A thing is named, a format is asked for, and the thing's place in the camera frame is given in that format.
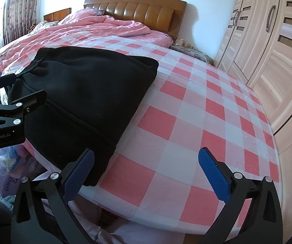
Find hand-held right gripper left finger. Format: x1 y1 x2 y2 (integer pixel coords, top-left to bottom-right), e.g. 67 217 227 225
10 148 96 244

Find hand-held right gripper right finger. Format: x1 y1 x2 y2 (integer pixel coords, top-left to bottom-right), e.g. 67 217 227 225
197 147 285 244

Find black pants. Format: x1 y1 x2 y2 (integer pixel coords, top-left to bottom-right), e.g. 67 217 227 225
5 46 160 187

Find purple printed bedsheet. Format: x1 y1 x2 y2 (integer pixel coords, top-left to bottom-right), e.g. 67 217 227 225
0 142 49 209

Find pink checkered bed sheet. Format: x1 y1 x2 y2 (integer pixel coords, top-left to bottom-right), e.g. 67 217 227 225
9 29 281 228

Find floral pillow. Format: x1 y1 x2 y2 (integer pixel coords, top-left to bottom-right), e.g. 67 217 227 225
28 20 59 33

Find maroon floral curtain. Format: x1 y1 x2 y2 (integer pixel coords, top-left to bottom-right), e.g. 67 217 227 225
5 0 41 44

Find wooden nightstand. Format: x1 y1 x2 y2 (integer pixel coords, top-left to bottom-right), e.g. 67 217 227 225
44 8 72 22

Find pink quilt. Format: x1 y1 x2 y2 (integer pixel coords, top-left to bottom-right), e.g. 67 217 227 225
0 8 173 82

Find light wood wardrobe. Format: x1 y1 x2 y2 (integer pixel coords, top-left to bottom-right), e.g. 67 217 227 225
213 0 292 234

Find floral cloth covered nightstand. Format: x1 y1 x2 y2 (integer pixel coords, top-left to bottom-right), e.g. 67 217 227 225
170 43 214 66

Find small beige ornaments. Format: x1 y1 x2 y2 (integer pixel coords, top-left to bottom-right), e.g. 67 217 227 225
174 38 195 48

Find wooden bed headboard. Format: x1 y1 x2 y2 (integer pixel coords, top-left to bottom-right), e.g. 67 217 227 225
83 0 187 40

